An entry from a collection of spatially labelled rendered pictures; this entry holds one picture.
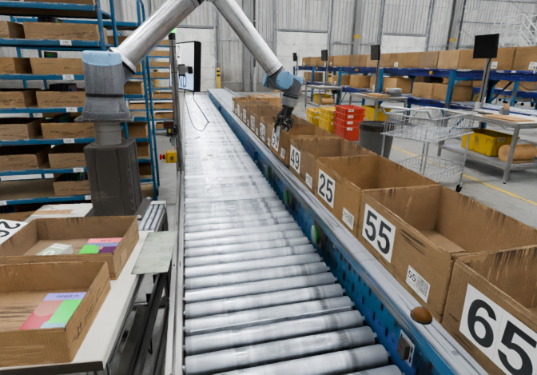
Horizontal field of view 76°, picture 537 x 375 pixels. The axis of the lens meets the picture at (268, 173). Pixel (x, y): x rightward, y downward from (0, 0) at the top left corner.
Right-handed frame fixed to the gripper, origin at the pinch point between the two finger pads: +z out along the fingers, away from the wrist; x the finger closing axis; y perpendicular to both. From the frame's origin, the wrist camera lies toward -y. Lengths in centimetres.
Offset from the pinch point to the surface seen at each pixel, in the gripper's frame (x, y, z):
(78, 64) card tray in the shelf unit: -122, -56, -12
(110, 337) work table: -65, 112, 42
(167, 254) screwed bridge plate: -53, 74, 39
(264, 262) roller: -20, 85, 31
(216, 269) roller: -36, 86, 36
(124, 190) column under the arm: -75, 37, 31
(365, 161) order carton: 22, 60, -8
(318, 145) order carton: 16.3, 20.1, -4.5
